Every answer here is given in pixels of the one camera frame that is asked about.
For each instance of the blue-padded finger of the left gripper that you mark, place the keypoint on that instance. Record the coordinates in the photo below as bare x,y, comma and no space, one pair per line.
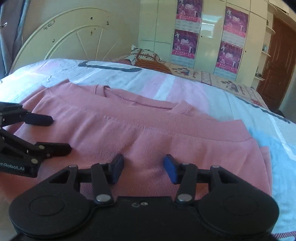
53,149

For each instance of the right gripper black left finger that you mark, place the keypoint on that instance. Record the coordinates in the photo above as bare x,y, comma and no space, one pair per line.
64,186

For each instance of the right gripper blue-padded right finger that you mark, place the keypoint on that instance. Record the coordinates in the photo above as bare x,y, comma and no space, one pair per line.
188,176

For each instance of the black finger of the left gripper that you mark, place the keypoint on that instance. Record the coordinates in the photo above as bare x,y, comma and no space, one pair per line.
13,113

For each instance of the pink knit sweater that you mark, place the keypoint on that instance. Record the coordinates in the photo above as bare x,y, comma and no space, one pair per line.
99,123

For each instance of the blue curtain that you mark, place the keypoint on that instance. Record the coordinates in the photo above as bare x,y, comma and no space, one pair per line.
13,16

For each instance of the floral cream bed sheet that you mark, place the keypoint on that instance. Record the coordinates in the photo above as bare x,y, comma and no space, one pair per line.
247,93

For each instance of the pastel patterned bed quilt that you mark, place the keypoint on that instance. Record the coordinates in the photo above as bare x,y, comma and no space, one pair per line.
267,128

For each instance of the cream round headboard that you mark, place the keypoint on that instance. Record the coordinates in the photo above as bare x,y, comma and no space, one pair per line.
84,33

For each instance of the orange striped cushion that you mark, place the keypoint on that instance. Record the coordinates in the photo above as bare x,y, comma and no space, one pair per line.
153,65

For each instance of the lower right pink poster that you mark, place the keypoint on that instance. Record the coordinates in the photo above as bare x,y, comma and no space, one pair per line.
229,57

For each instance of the pink poster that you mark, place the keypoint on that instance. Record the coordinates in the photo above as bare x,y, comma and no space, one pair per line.
184,44
235,22
189,10
229,57

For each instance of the cream corner shelves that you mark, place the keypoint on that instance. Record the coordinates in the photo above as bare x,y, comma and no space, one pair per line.
269,32

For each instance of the patterned pillow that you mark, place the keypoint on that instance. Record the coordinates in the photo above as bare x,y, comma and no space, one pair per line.
138,54

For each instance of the lower left pink poster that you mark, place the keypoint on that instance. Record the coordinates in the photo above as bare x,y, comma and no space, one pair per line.
184,44

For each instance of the cream wardrobe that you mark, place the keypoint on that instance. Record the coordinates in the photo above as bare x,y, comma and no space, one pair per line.
158,23

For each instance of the brown wooden door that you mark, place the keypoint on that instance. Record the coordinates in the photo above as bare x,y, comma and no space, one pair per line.
279,65

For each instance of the upper right pink poster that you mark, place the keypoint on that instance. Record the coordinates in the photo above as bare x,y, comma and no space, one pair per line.
235,22

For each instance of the upper left pink poster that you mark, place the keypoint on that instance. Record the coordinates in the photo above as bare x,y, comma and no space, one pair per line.
189,10

